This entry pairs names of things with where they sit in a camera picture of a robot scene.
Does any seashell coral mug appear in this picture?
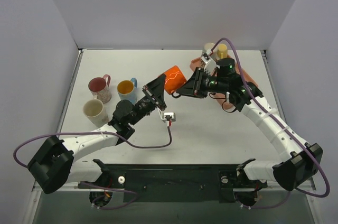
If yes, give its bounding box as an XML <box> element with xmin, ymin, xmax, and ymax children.
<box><xmin>202</xmin><ymin>42</ymin><xmax>214</xmax><ymax>57</ymax></box>

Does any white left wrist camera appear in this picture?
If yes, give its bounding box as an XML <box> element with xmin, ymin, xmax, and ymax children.
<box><xmin>157</xmin><ymin>108</ymin><xmax>176</xmax><ymax>127</ymax></box>

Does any pink floral mug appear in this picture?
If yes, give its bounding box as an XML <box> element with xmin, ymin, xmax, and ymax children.
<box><xmin>88</xmin><ymin>74</ymin><xmax>111</xmax><ymax>104</ymax></box>

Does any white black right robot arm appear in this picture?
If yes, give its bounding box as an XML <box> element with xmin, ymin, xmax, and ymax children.
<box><xmin>176</xmin><ymin>58</ymin><xmax>323</xmax><ymax>191</ymax></box>

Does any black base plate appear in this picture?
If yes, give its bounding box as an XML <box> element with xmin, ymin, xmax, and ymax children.
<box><xmin>89</xmin><ymin>159</ymin><xmax>267</xmax><ymax>207</ymax></box>

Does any aluminium rail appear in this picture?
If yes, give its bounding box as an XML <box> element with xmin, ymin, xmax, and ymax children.
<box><xmin>31</xmin><ymin>181</ymin><xmax>80</xmax><ymax>192</ymax></box>

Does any orange mug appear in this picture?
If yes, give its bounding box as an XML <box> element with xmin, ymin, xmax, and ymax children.
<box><xmin>164</xmin><ymin>66</ymin><xmax>187</xmax><ymax>95</ymax></box>

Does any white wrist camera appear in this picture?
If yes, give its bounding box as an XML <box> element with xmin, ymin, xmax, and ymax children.
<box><xmin>157</xmin><ymin>108</ymin><xmax>176</xmax><ymax>127</ymax></box>
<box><xmin>200</xmin><ymin>53</ymin><xmax>217</xmax><ymax>75</ymax></box>

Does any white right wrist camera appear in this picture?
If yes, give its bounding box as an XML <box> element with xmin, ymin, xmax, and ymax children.
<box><xmin>200</xmin><ymin>53</ymin><xmax>217</xmax><ymax>75</ymax></box>

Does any blue butterfly mug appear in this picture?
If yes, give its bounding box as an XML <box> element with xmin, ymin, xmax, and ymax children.
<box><xmin>117</xmin><ymin>78</ymin><xmax>138</xmax><ymax>104</ymax></box>

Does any cream dragon pattern mug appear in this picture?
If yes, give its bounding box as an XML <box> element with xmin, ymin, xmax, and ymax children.
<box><xmin>82</xmin><ymin>99</ymin><xmax>109</xmax><ymax>127</ymax></box>

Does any yellow mug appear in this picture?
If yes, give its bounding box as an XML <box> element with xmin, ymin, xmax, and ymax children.
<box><xmin>217</xmin><ymin>43</ymin><xmax>228</xmax><ymax>59</ymax></box>

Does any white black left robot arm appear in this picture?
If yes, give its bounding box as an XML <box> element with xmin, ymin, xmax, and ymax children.
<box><xmin>27</xmin><ymin>74</ymin><xmax>166</xmax><ymax>194</ymax></box>

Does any pink plastic tray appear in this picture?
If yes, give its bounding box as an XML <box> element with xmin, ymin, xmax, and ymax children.
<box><xmin>190</xmin><ymin>57</ymin><xmax>258</xmax><ymax>110</ymax></box>

